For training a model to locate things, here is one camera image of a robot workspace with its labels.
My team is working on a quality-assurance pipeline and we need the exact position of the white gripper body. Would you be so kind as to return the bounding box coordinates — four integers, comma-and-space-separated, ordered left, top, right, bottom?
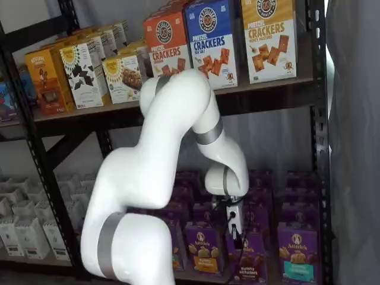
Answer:
226, 204, 245, 236

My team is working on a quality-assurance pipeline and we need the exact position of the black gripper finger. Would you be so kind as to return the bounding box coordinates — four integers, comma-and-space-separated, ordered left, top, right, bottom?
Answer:
232, 224, 243, 250

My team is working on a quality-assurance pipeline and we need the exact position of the purple Annie's box brown label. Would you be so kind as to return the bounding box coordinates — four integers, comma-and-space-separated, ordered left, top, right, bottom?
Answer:
224, 233, 270, 284

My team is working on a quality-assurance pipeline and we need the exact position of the purple Annie's box orange label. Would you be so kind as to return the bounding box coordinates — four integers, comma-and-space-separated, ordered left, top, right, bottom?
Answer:
184, 221, 224, 277

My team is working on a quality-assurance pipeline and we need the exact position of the purple Annie's Hidden Veggies box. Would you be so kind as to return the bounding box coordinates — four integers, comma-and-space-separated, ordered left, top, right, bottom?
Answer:
170, 219, 188, 271

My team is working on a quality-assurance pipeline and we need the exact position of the purple Annie's box teal label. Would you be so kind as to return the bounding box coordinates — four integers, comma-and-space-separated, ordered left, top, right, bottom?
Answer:
277, 221, 321, 285

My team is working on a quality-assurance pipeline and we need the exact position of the black metal wooden shelf unit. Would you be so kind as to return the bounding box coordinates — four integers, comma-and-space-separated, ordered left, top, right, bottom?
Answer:
0, 0, 331, 285

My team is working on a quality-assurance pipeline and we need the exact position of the yellow honey mustard crackers box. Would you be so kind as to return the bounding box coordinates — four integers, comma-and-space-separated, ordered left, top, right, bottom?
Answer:
240, 0, 299, 85

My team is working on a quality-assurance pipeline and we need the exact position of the Simple Mills bar box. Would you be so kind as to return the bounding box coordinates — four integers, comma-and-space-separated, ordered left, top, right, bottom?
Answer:
118, 40, 151, 80
102, 55, 144, 105

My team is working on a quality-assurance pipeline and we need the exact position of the blue sea salt crackers box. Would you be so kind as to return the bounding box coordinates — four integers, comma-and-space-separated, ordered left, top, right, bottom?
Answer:
183, 0, 239, 90

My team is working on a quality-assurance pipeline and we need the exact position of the orange cheddar pretzel crackers box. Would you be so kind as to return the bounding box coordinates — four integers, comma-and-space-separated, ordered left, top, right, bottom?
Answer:
148, 0, 191, 18
142, 11, 192, 80

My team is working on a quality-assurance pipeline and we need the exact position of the white Sweet Thins box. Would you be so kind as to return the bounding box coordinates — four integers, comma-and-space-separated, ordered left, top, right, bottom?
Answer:
59, 34, 105, 109
111, 20, 130, 50
85, 28, 118, 59

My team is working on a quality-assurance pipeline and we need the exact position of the orange snack box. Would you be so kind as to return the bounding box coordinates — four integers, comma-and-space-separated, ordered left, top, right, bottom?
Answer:
24, 47, 75, 116
55, 27, 100, 45

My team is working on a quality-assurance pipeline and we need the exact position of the white paper bag package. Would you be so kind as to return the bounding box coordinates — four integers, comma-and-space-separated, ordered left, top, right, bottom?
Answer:
34, 200, 57, 223
14, 218, 50, 259
0, 221, 24, 257
13, 200, 37, 223
43, 221, 72, 262

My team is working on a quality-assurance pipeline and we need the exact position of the blue snack package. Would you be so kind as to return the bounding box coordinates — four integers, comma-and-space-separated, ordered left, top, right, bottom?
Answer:
0, 80, 19, 123

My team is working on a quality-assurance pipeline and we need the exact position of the thin black cable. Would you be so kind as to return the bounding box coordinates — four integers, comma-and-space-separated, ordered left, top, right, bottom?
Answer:
227, 230, 249, 281

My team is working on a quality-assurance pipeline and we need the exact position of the thick black gripper cable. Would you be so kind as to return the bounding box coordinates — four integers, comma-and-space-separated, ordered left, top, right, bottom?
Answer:
226, 211, 236, 233

